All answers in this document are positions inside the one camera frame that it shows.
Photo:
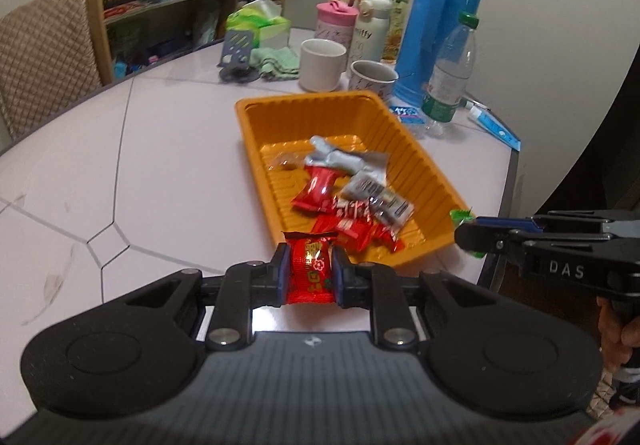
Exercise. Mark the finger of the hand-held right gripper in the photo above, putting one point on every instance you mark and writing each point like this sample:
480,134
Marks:
480,236
510,223

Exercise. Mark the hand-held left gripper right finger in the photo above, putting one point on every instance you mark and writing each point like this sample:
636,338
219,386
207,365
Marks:
341,277

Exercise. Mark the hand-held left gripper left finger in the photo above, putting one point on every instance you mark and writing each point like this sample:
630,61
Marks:
281,275

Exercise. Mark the green yellow candy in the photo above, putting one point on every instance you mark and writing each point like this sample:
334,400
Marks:
461,216

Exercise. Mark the red gold-printed snack packet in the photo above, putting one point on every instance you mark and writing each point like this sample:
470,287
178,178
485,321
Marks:
310,270

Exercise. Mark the small red candy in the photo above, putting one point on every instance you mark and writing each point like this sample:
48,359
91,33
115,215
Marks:
350,209

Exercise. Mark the grey clear snack packet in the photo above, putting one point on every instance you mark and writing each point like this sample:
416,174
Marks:
385,205

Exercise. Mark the brown candy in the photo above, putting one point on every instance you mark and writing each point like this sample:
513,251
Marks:
286,162

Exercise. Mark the silver snack pouch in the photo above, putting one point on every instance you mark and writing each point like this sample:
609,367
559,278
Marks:
340,157

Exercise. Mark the orange plastic tray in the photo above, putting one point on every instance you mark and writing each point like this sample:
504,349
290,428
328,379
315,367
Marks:
255,135

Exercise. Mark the person's right hand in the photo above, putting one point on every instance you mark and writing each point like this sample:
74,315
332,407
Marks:
620,340

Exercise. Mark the blue toothpaste tube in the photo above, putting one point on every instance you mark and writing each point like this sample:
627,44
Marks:
495,127

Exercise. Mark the blue tissue packet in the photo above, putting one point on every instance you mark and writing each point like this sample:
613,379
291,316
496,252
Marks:
406,114

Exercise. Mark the clear plastic water bottle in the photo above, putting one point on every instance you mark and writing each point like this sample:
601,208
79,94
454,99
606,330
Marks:
447,85

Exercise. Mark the patterned enamel mug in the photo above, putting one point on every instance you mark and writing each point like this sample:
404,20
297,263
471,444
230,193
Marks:
367,82

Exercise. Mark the white cup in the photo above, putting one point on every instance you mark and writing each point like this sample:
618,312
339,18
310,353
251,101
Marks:
320,70

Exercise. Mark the green cloth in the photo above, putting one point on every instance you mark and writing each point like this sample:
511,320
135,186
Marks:
275,62

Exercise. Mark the grey phone stand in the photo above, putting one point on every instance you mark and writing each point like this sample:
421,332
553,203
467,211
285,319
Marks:
237,50

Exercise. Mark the white thermos bottle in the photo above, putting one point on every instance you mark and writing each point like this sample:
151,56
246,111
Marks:
370,30

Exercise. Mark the blue thermos flask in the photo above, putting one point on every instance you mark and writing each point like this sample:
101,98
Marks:
435,0

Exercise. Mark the green tissue pack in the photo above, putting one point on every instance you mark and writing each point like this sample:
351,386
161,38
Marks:
260,25

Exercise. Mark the pink drinking bottle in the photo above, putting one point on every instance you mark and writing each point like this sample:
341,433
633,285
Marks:
332,25

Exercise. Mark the wooden shelf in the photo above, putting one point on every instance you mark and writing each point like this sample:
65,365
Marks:
165,5

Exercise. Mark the beige quilted chair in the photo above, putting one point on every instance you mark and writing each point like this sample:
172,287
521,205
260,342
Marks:
45,70

